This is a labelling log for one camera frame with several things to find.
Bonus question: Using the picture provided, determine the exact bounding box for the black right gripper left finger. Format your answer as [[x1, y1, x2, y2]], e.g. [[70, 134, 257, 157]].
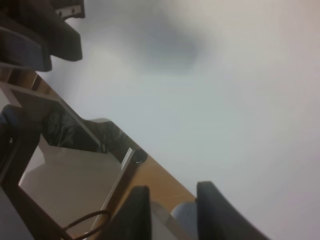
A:
[[109, 186, 152, 240]]

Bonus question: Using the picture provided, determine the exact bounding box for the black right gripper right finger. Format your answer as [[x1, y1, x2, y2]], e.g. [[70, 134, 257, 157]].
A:
[[196, 181, 267, 240]]

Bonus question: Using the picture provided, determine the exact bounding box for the wooden table edge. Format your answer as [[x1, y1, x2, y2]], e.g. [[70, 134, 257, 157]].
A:
[[0, 69, 198, 240]]

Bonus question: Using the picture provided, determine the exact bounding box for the black office chair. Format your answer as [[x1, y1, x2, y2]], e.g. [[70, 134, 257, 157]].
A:
[[0, 0, 85, 72]]

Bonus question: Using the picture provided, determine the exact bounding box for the black looped cable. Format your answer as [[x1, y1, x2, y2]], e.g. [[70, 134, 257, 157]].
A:
[[59, 210, 112, 240]]

